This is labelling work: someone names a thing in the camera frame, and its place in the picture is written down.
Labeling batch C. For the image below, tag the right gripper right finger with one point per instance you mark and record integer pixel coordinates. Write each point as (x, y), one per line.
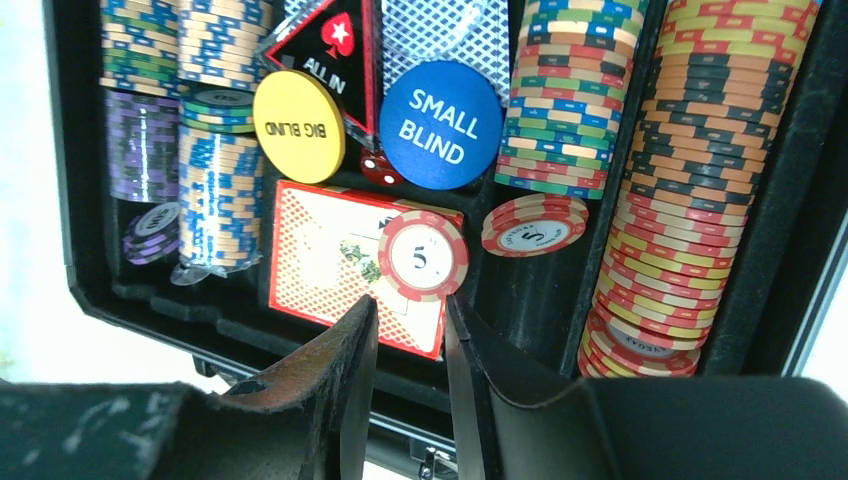
(512, 417)

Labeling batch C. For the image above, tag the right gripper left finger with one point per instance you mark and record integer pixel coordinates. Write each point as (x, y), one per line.
(304, 417)

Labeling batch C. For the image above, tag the red playing card box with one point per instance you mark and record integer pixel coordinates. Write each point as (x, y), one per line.
(323, 259)

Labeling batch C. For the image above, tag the red white chip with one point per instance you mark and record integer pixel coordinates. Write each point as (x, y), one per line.
(545, 200)
(531, 232)
(423, 255)

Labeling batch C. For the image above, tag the yellow round button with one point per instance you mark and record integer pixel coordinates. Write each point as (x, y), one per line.
(299, 126)

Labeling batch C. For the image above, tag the blue round button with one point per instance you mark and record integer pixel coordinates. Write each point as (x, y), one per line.
(440, 125)

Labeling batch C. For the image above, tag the red black triangle marker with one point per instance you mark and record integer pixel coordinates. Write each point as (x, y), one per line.
(339, 44)

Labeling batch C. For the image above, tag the red white chip in case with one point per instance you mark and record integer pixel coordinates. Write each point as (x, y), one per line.
(545, 200)

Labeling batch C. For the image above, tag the purple chip row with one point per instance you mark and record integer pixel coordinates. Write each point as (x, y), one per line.
(142, 149)

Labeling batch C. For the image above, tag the green multicolour chip row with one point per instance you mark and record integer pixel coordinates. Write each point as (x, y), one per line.
(573, 67)

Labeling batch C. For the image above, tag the blue backed card deck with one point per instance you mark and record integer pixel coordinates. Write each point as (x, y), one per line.
(473, 33)

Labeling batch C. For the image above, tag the green blue chip row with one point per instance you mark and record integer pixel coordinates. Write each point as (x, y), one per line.
(139, 47)

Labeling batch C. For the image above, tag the orange red chip row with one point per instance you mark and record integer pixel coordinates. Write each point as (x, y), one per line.
(714, 96)

